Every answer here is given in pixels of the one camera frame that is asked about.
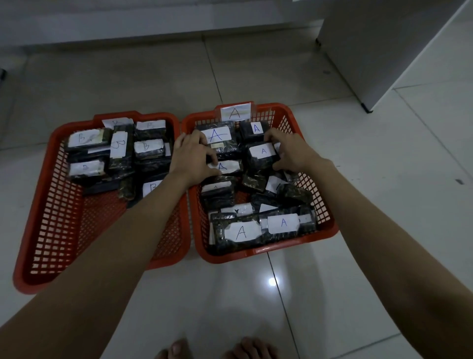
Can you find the person's right hand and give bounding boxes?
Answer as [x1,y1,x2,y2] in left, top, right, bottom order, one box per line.
[264,127,326,175]

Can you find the person's left hand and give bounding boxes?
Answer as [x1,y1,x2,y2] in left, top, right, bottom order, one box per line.
[169,130,222,189]

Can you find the black packet small label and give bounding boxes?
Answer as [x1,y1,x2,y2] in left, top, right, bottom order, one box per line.
[245,141,281,170]

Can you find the black packet large label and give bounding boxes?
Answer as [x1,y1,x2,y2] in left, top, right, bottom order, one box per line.
[195,121,241,159]

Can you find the person's right forearm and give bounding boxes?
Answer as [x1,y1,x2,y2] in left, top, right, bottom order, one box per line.
[307,158,473,359]

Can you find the person's left forearm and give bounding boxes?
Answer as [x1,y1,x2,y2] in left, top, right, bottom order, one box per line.
[0,172,197,359]

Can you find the white paper tag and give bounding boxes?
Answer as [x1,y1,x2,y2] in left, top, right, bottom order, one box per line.
[220,103,252,122]
[102,117,135,129]

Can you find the red plastic mesh basket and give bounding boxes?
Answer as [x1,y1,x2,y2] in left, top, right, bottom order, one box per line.
[13,110,191,295]
[181,102,340,265]

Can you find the pile of black wrapped packets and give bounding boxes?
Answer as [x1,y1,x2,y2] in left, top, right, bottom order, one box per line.
[196,120,319,256]
[65,118,174,202]

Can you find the white cabinet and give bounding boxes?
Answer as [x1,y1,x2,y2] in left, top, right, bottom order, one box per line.
[316,0,469,114]

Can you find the person's left foot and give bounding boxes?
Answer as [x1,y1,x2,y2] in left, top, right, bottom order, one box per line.
[154,338,194,359]

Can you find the person's foot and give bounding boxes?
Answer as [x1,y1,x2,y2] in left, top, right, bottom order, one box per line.
[154,338,194,359]
[224,337,279,359]

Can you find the person's right foot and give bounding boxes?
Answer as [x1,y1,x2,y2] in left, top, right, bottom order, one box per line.
[224,337,279,359]

